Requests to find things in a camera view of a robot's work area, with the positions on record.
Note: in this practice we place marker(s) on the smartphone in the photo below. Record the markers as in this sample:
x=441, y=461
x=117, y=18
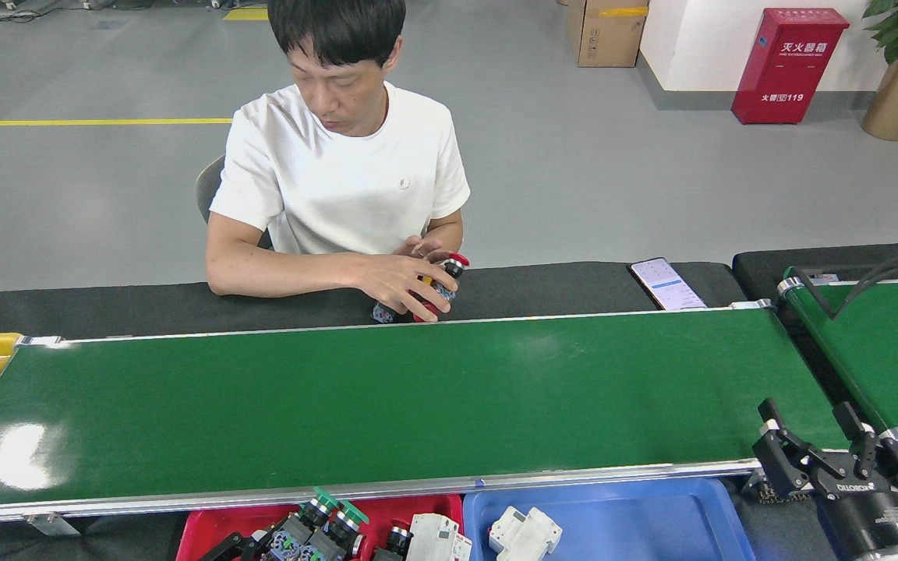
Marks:
x=667, y=284

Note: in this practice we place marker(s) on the person's left hand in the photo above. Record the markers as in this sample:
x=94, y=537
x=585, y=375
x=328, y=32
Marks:
x=426, y=247

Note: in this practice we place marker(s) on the brown cardboard box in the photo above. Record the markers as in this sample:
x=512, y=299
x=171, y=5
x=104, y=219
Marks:
x=605, y=35

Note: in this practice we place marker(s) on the person's left forearm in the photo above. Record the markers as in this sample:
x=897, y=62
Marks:
x=445, y=226

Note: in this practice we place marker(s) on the long green conveyor belt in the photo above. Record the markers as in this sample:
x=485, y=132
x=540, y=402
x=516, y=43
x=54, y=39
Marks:
x=418, y=389

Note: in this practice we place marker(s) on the blue plastic tray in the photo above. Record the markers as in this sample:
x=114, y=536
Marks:
x=636, y=522

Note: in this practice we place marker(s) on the green push button switch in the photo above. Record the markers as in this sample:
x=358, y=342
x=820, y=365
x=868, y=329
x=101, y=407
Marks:
x=312, y=514
x=340, y=530

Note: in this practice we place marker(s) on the grey office chair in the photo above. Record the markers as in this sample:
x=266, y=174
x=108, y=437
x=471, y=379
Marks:
x=210, y=179

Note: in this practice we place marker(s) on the narrow green conveyor belt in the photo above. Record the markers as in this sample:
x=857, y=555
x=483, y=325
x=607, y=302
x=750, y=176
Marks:
x=885, y=358

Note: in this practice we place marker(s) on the white circuit breaker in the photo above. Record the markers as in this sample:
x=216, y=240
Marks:
x=433, y=538
x=531, y=538

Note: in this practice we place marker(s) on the red fire extinguisher cabinet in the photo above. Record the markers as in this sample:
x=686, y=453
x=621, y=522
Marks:
x=788, y=70

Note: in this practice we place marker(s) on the person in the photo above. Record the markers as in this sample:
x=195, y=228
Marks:
x=340, y=179

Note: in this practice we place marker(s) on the red plastic tray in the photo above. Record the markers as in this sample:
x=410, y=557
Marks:
x=207, y=522

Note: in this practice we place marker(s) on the person's right hand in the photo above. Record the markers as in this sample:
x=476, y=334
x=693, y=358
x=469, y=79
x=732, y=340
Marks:
x=398, y=280

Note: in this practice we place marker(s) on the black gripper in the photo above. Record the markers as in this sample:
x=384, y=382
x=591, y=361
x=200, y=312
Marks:
x=878, y=518

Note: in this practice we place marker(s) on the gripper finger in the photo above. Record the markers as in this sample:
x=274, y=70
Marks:
x=235, y=545

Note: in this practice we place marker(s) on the person's right forearm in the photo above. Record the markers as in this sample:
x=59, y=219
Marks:
x=285, y=273

